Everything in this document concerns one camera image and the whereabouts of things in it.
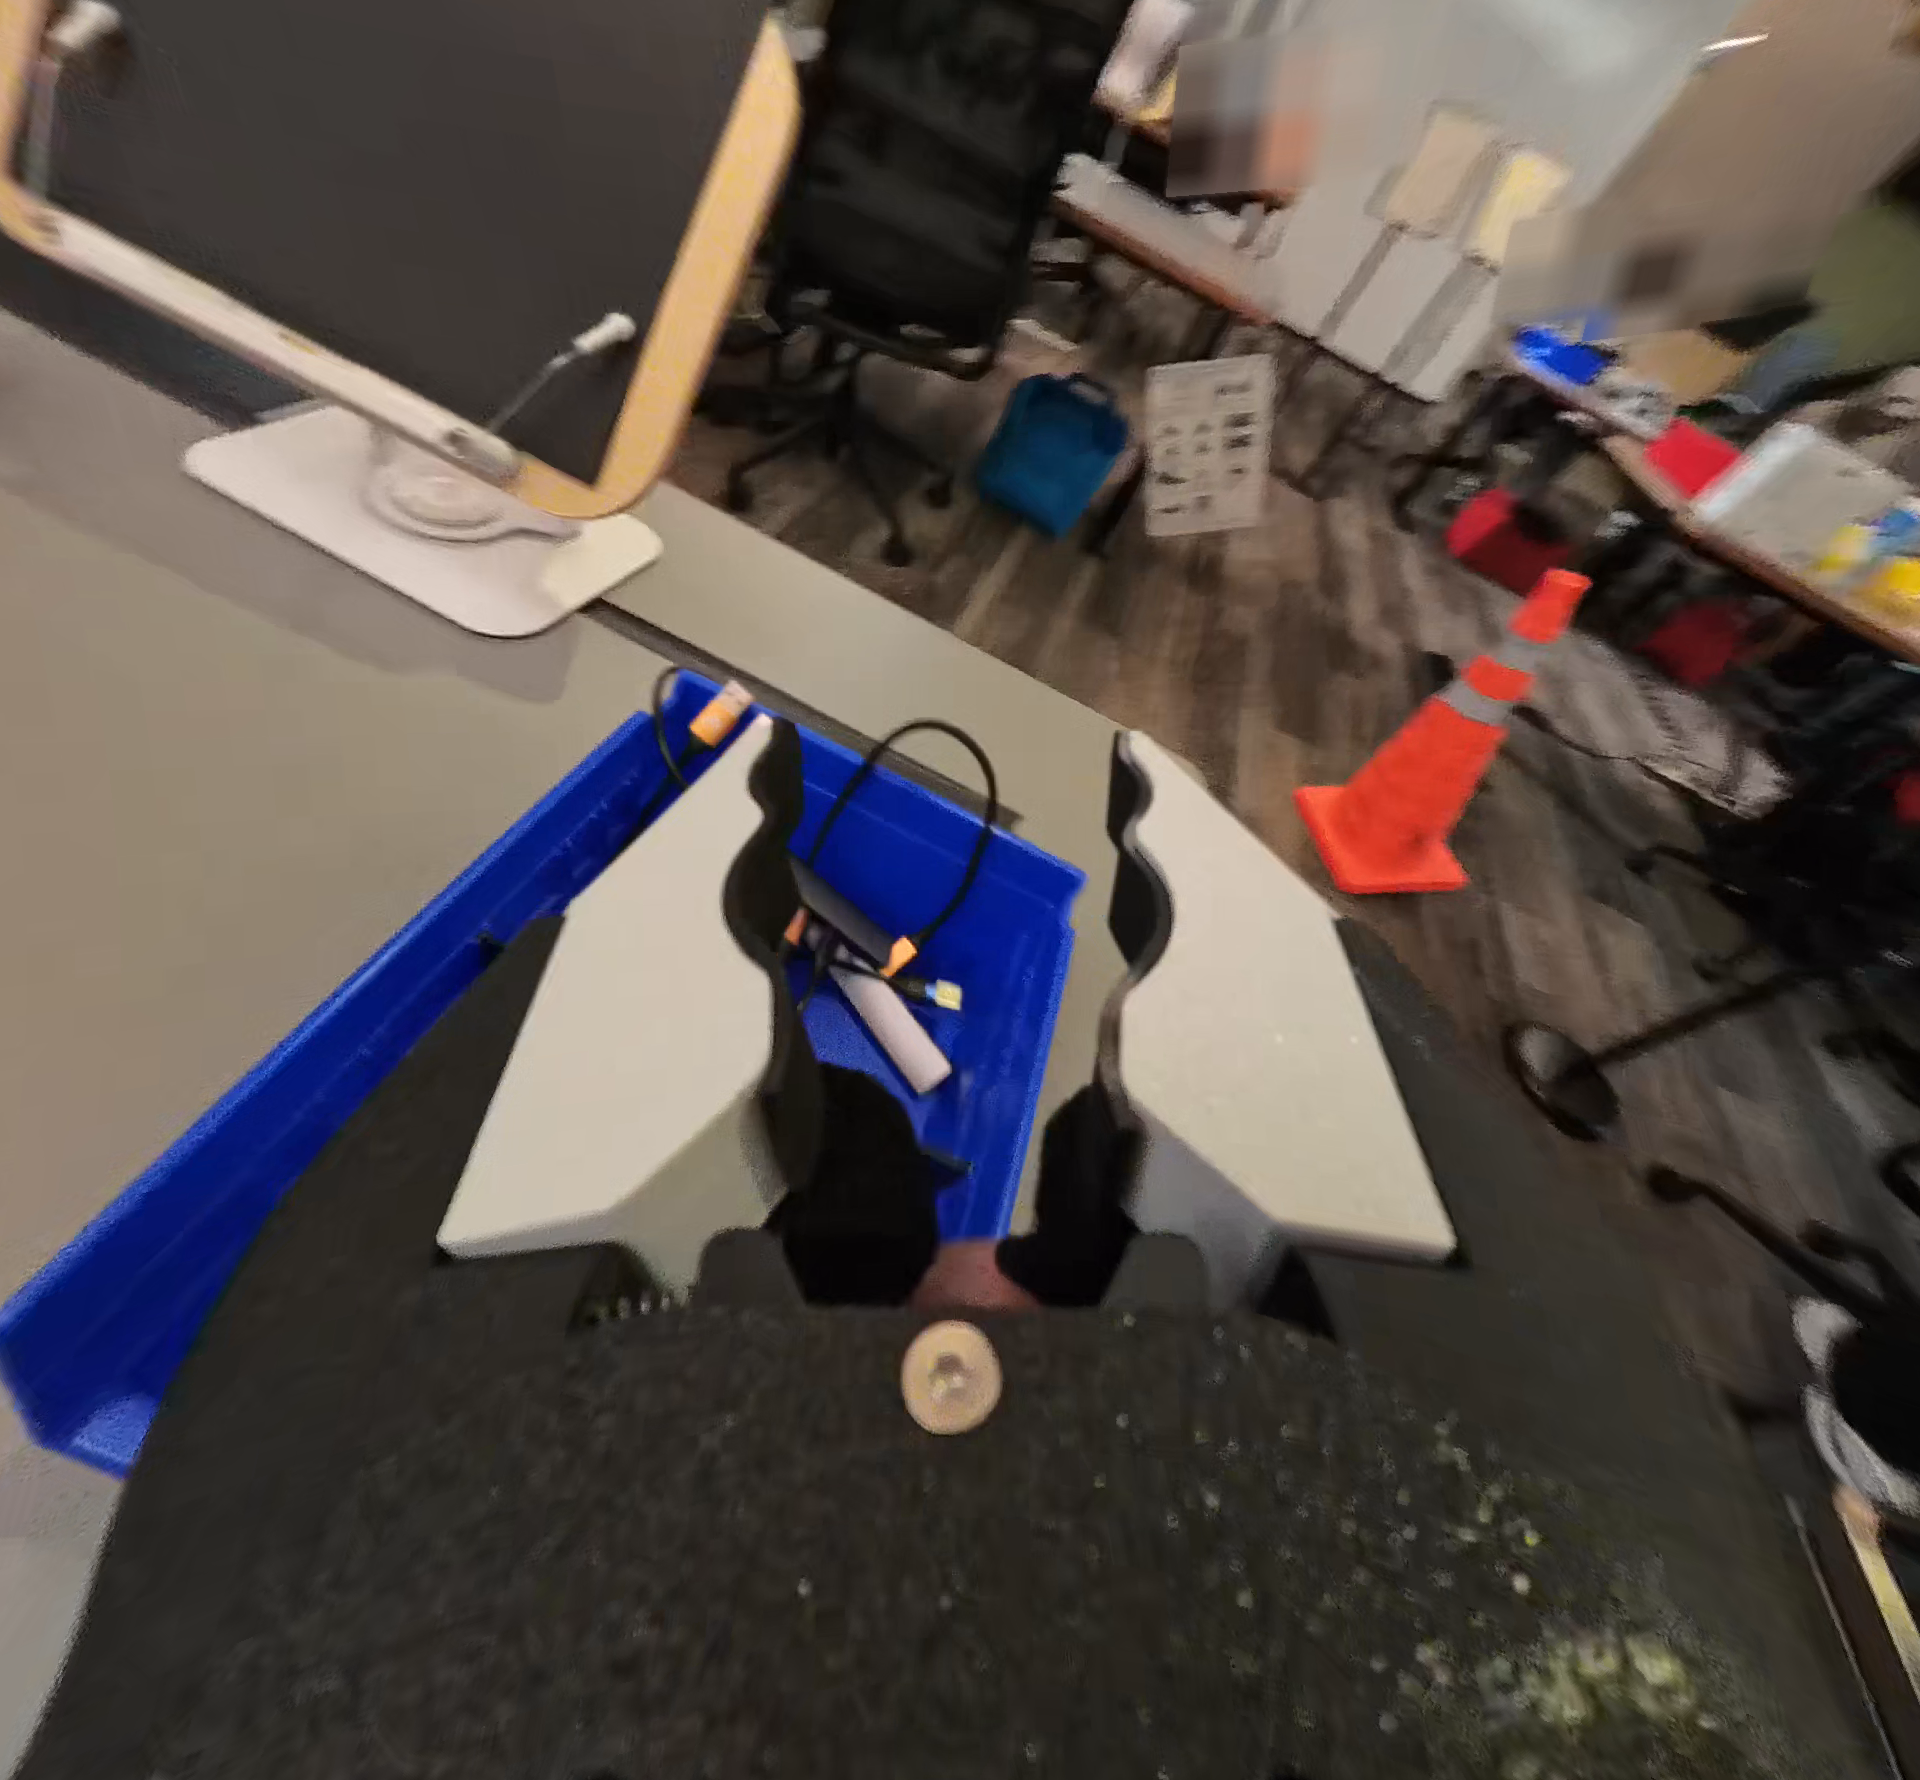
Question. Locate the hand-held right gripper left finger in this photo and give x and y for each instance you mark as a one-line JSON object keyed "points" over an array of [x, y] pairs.
{"points": [[614, 1061]]}

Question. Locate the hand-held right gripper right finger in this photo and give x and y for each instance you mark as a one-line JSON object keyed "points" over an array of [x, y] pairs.
{"points": [[1278, 1061]]}

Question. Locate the blue storage bin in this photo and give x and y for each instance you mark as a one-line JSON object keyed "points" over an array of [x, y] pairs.
{"points": [[300, 1106]]}

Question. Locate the grey desk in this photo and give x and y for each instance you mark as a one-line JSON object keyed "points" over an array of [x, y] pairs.
{"points": [[228, 761]]}

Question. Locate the orange traffic cone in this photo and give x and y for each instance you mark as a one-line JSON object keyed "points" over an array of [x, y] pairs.
{"points": [[1411, 789]]}

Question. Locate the white stand with black board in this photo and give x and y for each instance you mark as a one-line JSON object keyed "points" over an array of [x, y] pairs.
{"points": [[497, 589]]}

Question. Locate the red storage bin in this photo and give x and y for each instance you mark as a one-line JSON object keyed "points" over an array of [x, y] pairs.
{"points": [[1507, 545]]}

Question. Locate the white printed sheet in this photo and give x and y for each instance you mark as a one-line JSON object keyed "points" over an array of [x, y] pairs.
{"points": [[1208, 447]]}

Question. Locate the white cardboard box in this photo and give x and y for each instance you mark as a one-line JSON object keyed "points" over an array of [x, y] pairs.
{"points": [[1795, 498]]}

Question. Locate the black mesh office chair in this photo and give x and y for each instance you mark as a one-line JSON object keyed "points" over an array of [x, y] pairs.
{"points": [[929, 160]]}

